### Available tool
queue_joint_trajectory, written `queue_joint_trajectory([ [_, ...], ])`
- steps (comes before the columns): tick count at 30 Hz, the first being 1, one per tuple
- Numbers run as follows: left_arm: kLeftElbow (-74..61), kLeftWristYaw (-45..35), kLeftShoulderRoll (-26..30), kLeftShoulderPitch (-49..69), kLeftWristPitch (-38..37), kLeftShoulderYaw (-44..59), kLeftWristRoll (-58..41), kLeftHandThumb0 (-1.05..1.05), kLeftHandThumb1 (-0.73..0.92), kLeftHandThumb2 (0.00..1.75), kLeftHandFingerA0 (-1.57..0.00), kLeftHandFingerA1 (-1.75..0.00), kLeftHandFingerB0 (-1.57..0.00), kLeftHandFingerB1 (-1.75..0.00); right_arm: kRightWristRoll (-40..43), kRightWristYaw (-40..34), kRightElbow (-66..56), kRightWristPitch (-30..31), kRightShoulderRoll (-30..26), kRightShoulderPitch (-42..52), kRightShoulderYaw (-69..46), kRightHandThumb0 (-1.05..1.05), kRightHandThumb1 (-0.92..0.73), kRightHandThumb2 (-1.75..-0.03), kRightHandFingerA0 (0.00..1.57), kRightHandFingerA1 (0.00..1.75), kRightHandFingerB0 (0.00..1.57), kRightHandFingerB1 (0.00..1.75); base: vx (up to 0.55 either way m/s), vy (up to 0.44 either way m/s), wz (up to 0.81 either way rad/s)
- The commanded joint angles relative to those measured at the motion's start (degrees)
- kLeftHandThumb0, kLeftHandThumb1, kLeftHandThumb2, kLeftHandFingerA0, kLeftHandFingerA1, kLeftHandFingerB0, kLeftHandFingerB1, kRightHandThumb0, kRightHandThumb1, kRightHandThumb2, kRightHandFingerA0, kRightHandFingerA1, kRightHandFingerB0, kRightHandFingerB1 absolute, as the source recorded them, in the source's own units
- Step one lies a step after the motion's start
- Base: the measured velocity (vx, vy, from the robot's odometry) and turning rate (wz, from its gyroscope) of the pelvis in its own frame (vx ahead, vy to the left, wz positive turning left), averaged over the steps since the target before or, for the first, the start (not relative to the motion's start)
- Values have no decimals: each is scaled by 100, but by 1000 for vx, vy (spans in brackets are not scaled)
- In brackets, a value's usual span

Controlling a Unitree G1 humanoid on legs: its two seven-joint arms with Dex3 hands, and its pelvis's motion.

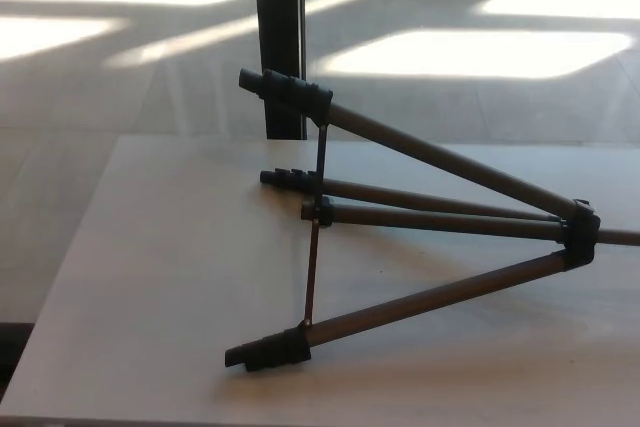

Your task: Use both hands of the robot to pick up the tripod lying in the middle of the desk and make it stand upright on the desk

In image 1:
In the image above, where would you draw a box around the brown black camera tripod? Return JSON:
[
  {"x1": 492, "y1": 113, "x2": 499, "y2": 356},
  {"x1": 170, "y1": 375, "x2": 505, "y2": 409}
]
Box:
[{"x1": 224, "y1": 67, "x2": 640, "y2": 374}]

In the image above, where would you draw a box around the black vertical pole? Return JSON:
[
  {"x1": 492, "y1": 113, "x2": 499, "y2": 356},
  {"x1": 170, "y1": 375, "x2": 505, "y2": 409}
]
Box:
[{"x1": 252, "y1": 0, "x2": 308, "y2": 141}]

